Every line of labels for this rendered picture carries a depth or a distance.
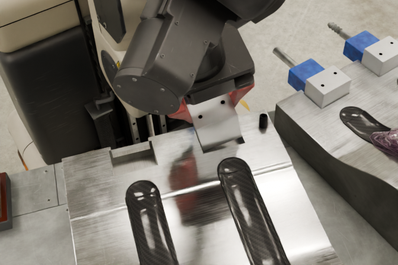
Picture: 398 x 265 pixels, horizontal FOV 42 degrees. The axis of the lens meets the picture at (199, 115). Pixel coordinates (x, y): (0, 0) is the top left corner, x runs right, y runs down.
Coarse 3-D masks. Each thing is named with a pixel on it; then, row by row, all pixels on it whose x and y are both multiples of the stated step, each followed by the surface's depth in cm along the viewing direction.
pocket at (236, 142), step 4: (196, 132) 65; (232, 140) 67; (236, 140) 67; (240, 140) 65; (244, 140) 63; (200, 144) 67; (224, 144) 67; (228, 144) 67; (232, 144) 66; (236, 144) 66; (212, 148) 66; (216, 148) 66; (220, 148) 66; (204, 152) 66
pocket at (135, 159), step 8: (120, 152) 65; (128, 152) 65; (136, 152) 65; (144, 152) 65; (152, 152) 66; (112, 160) 65; (120, 160) 65; (128, 160) 66; (136, 160) 65; (144, 160) 65; (152, 160) 65; (112, 168) 62; (120, 168) 65; (128, 168) 65; (136, 168) 65; (144, 168) 65
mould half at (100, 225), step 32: (192, 128) 65; (256, 128) 65; (64, 160) 63; (96, 160) 62; (160, 160) 62; (192, 160) 62; (256, 160) 61; (288, 160) 61; (96, 192) 59; (160, 192) 59; (192, 192) 59; (288, 192) 59; (96, 224) 57; (128, 224) 57; (192, 224) 56; (224, 224) 56; (288, 224) 56; (320, 224) 56; (96, 256) 55; (128, 256) 54; (192, 256) 54; (224, 256) 54; (288, 256) 54; (320, 256) 53
